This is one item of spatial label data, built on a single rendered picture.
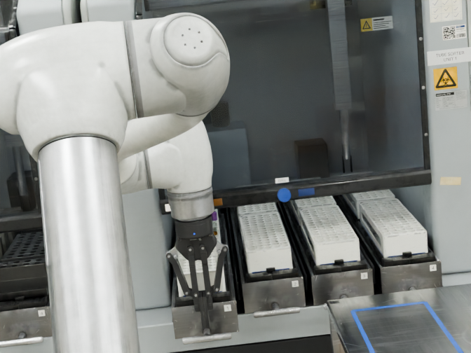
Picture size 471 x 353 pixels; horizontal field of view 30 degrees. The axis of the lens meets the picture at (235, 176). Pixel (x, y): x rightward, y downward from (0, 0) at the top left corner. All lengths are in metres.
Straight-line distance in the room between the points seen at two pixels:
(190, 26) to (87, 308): 0.37
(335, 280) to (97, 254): 0.98
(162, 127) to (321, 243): 0.65
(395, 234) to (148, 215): 0.55
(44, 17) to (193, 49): 0.85
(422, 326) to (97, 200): 0.76
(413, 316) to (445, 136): 0.50
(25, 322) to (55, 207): 0.93
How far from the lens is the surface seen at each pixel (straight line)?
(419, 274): 1.98
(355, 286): 1.96
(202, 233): 1.74
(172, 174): 1.69
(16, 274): 2.04
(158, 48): 1.11
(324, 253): 1.96
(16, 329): 2.00
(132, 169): 1.66
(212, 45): 1.12
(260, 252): 1.95
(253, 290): 1.94
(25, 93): 1.13
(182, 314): 1.85
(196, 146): 1.69
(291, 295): 1.95
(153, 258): 2.00
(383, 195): 2.31
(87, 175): 1.08
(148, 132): 1.46
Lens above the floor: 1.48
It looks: 13 degrees down
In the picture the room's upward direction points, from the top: 6 degrees counter-clockwise
